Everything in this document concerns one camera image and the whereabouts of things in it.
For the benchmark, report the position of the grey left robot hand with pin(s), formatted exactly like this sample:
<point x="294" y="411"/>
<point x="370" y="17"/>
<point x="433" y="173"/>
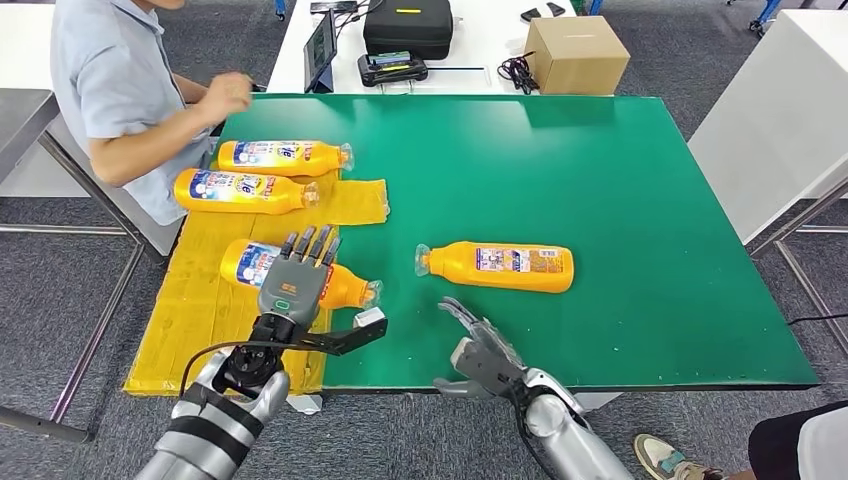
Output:
<point x="291" y="285"/>

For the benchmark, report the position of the person's hand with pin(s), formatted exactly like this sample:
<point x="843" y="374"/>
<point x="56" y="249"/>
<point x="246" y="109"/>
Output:
<point x="226" y="96"/>

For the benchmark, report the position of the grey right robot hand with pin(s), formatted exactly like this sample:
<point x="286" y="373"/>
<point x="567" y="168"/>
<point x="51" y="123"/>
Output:
<point x="484" y="331"/>

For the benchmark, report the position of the orange detergent bottle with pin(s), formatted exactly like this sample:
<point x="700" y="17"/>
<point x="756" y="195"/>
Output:
<point x="318" y="160"/>
<point x="348" y="288"/>
<point x="457" y="265"/>
<point x="285" y="195"/>

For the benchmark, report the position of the person's forearm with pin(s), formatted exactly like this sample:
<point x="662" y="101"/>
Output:
<point x="149" y="149"/>

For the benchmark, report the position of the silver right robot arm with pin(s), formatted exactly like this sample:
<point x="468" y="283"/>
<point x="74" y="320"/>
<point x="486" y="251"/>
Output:
<point x="570" y="440"/>

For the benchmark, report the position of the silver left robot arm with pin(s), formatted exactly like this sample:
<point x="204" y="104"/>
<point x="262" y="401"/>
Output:
<point x="205" y="430"/>

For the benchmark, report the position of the yellow taped cardboard mat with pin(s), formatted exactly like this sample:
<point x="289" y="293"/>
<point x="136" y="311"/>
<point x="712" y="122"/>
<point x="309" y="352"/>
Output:
<point x="192" y="318"/>

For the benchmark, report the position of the black tablet on stand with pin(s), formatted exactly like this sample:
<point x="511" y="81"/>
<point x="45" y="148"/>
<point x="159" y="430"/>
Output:
<point x="321" y="50"/>

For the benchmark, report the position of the seated person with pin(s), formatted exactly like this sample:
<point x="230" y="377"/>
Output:
<point x="112" y="86"/>

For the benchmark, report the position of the black handheld controller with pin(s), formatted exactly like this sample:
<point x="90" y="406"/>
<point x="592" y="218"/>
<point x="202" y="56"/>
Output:
<point x="392" y="69"/>

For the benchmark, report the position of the black carrying case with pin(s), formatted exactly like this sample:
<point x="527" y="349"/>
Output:
<point x="408" y="30"/>

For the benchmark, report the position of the white side table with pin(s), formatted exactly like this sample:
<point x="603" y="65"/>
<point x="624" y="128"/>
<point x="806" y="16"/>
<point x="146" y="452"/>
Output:
<point x="20" y="46"/>
<point x="762" y="119"/>

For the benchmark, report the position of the person's white shoe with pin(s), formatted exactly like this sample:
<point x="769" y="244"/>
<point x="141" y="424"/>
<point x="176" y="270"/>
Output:
<point x="665" y="460"/>

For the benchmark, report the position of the thin black stylus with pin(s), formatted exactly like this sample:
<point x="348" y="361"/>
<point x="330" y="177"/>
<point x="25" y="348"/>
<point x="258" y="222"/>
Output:
<point x="458" y="67"/>

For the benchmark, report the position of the white work table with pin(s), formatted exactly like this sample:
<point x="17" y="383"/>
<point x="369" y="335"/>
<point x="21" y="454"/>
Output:
<point x="482" y="36"/>

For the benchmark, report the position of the brown cardboard box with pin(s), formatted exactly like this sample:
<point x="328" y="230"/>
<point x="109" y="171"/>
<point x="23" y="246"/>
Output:
<point x="577" y="56"/>

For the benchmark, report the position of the small black device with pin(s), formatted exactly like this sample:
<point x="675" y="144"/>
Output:
<point x="530" y="14"/>
<point x="555" y="9"/>

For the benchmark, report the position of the person in black shorts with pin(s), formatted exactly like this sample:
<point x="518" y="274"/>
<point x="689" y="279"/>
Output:
<point x="788" y="450"/>

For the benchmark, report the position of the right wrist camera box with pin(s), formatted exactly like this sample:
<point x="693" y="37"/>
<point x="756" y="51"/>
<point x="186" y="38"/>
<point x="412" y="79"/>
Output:
<point x="462" y="352"/>

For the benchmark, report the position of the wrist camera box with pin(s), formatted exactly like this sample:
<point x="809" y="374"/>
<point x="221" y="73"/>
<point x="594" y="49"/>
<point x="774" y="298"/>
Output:
<point x="369" y="318"/>
<point x="462" y="352"/>

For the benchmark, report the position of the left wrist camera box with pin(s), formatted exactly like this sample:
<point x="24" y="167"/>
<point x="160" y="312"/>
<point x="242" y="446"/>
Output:
<point x="369" y="318"/>

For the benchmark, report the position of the steel table frame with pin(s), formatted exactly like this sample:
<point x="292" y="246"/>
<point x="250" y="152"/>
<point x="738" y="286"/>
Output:
<point x="811" y="293"/>
<point x="101" y="331"/>

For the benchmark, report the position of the blue trolley frame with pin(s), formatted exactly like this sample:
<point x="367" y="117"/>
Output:
<point x="768" y="10"/>

